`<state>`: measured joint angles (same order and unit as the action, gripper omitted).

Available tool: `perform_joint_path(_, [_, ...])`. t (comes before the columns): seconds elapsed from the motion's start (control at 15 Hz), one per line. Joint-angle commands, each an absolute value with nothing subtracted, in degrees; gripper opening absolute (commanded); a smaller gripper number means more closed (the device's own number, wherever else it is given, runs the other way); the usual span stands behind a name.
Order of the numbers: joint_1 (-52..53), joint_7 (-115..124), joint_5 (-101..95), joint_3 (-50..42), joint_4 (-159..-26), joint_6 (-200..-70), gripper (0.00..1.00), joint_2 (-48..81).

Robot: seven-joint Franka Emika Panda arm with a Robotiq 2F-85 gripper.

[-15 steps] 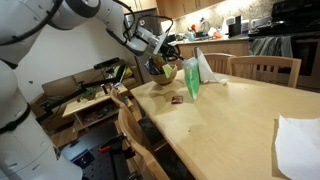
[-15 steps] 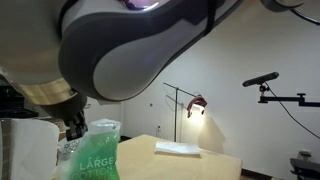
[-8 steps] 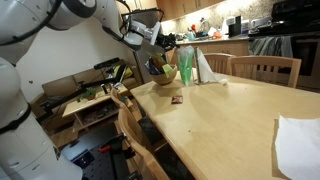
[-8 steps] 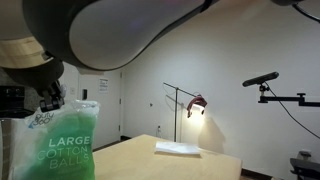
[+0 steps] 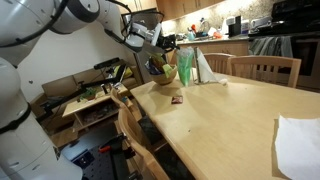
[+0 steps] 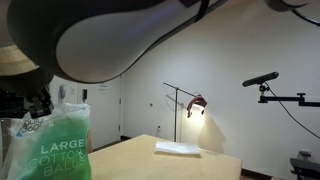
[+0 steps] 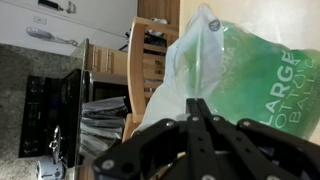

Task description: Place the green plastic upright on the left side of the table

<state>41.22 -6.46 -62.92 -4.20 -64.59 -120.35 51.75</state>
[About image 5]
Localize small green potted plant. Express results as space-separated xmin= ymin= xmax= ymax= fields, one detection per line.
xmin=79 ymin=87 xmax=98 ymax=103

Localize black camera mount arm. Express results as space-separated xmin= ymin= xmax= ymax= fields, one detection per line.
xmin=34 ymin=64 xmax=128 ymax=123

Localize black kitchen stove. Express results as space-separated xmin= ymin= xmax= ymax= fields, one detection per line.
xmin=248 ymin=0 xmax=320 ymax=92

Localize teal bottle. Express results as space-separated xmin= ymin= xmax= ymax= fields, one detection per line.
xmin=186 ymin=28 xmax=197 ymax=42

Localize dish rack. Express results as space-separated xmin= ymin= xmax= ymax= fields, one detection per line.
xmin=195 ymin=18 xmax=215 ymax=39

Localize yellow green snack packet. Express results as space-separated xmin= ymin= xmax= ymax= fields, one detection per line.
xmin=162 ymin=63 xmax=175 ymax=79

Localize small brown packet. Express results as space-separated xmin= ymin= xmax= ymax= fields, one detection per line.
xmin=171 ymin=95 xmax=184 ymax=105

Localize wooden bowl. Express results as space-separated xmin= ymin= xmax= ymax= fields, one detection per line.
xmin=149 ymin=68 xmax=178 ymax=86

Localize metal napkin holder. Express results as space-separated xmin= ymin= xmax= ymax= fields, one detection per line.
xmin=193 ymin=46 xmax=202 ymax=85

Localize wide wooden slat back chair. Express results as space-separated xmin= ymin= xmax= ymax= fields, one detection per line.
xmin=227 ymin=55 xmax=302 ymax=89

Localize wooden kitchen counter cabinets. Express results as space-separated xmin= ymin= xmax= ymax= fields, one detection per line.
xmin=166 ymin=34 xmax=250 ymax=69

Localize wooden coffee table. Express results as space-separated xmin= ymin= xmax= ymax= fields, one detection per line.
xmin=62 ymin=84 xmax=129 ymax=133

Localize grey towel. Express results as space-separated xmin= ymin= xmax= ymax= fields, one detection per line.
xmin=248 ymin=35 xmax=294 ymax=58

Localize black coffee maker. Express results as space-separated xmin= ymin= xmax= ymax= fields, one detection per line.
xmin=227 ymin=15 xmax=243 ymax=38

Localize wooden upper kitchen cabinets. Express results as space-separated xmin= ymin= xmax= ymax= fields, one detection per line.
xmin=118 ymin=0 xmax=228 ymax=22

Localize black stereo camera bar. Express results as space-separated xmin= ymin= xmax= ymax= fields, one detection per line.
xmin=93 ymin=57 xmax=121 ymax=71

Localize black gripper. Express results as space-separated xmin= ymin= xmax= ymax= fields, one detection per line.
xmin=155 ymin=33 xmax=181 ymax=51

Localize wooden chair with dark seat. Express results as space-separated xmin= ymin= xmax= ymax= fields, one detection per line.
xmin=114 ymin=108 xmax=196 ymax=180
xmin=109 ymin=87 xmax=168 ymax=148

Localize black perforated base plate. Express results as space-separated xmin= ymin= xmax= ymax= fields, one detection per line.
xmin=61 ymin=133 xmax=143 ymax=180

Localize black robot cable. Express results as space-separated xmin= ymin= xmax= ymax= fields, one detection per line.
xmin=106 ymin=0 xmax=166 ymax=36

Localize white napkin stack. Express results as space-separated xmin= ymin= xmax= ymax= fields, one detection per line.
xmin=197 ymin=48 xmax=219 ymax=84

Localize white paper sheet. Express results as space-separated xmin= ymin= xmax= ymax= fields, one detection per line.
xmin=274 ymin=114 xmax=320 ymax=180

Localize dark snack packet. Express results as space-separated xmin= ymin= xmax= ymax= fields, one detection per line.
xmin=144 ymin=53 xmax=167 ymax=76

